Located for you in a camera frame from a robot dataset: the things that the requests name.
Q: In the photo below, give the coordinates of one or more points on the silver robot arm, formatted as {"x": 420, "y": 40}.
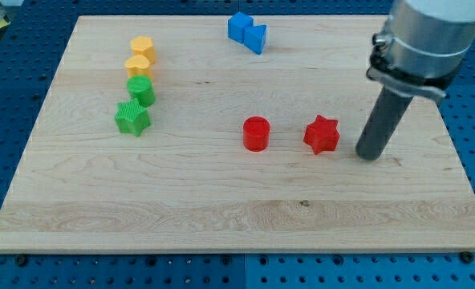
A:
{"x": 421, "y": 46}

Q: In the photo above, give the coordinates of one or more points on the red cylinder block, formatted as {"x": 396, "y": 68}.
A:
{"x": 256, "y": 133}

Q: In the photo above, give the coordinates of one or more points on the wooden board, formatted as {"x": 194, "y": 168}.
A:
{"x": 188, "y": 185}

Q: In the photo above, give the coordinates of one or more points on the red star block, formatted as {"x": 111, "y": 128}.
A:
{"x": 322, "y": 135}

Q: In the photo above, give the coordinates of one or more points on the green star block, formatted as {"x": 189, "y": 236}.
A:
{"x": 131, "y": 117}

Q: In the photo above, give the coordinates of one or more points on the blue triangle block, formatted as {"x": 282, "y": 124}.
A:
{"x": 255, "y": 38}

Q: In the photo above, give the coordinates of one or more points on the green cylinder block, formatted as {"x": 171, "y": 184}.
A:
{"x": 140, "y": 87}

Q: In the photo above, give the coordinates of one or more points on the blue cube block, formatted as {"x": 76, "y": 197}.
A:
{"x": 237, "y": 24}

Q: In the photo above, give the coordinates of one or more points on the yellow heart block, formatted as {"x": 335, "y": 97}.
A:
{"x": 138, "y": 65}

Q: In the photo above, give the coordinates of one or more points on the yellow pentagon block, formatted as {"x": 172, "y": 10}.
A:
{"x": 143, "y": 45}

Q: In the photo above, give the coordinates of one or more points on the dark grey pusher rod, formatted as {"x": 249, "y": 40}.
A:
{"x": 381, "y": 124}

